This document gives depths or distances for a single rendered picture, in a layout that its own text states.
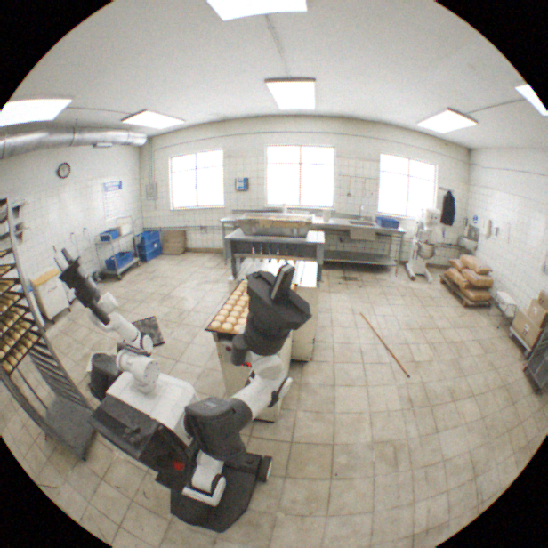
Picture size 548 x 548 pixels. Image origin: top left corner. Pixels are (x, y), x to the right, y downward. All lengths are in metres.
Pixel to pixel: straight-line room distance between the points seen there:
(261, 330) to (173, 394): 0.32
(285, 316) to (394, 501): 1.60
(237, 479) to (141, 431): 0.96
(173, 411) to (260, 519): 1.14
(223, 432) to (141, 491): 1.34
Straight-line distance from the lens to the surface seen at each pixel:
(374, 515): 1.70
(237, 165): 4.88
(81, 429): 2.09
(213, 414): 0.53
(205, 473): 1.32
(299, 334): 1.93
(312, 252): 1.68
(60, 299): 4.10
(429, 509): 1.89
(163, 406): 0.61
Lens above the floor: 1.59
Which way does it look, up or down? 23 degrees down
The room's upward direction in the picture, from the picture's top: straight up
